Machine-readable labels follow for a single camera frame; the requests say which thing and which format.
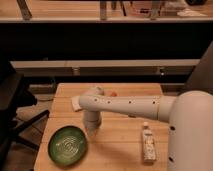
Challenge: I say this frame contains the green ceramic bowl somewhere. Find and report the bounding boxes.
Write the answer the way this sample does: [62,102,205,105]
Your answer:
[48,125,88,167]

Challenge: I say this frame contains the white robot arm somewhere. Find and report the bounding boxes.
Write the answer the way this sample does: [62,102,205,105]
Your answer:
[79,88,213,171]

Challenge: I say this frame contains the white sponge block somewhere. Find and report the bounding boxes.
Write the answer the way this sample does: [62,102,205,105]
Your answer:
[71,96,82,112]

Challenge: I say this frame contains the orange carrot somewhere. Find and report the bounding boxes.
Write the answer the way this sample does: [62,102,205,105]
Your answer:
[110,92,117,97]

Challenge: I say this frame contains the white lotion bottle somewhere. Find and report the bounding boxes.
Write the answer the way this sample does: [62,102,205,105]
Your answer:
[142,122,157,163]

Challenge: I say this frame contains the black office chair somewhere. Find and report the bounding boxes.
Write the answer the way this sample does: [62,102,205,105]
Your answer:
[0,61,49,170]

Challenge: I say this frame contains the long wooden bench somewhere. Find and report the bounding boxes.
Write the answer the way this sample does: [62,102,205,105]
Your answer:
[12,59,199,77]

